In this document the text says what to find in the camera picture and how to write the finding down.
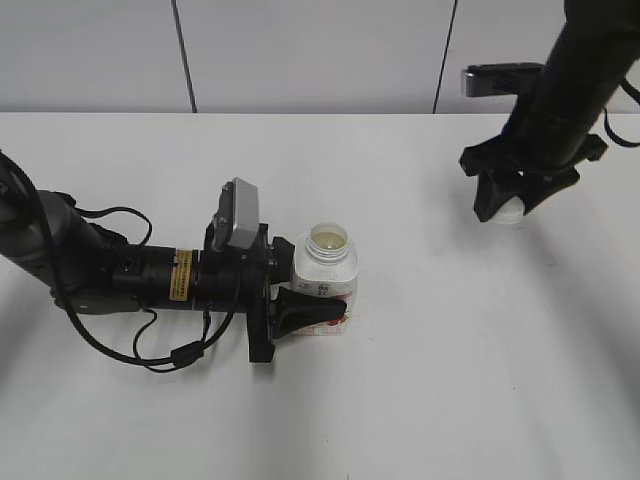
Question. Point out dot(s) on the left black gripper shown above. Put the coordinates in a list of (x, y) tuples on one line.
[(237, 281)]

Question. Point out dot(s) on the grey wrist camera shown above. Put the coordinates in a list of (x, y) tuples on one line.
[(236, 222), (485, 80)]

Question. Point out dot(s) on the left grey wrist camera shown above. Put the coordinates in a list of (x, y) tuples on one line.
[(236, 222)]

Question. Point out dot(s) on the white strawberry yogurt bottle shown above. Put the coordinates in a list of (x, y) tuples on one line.
[(322, 273)]

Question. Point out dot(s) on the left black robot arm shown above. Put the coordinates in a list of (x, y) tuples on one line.
[(91, 270)]

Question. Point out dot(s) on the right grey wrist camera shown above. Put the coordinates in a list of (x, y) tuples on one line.
[(485, 80)]

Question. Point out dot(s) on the white ribbed bottle cap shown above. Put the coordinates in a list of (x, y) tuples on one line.
[(511, 212)]

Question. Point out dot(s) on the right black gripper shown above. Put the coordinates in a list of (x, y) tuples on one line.
[(499, 163)]

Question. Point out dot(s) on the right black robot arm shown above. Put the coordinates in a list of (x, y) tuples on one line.
[(548, 132)]

